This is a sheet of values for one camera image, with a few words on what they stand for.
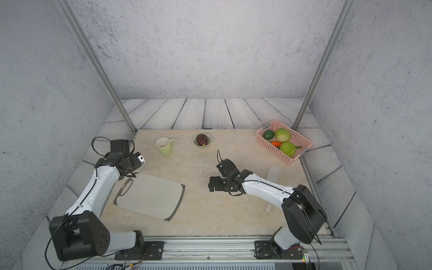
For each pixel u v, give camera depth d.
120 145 0.65
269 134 1.12
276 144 1.05
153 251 0.73
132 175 0.70
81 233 0.40
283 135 1.08
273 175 0.96
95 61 0.86
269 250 0.64
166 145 1.00
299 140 1.09
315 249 0.71
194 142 1.10
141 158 0.79
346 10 0.71
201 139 1.10
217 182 0.76
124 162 0.61
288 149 0.99
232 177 0.65
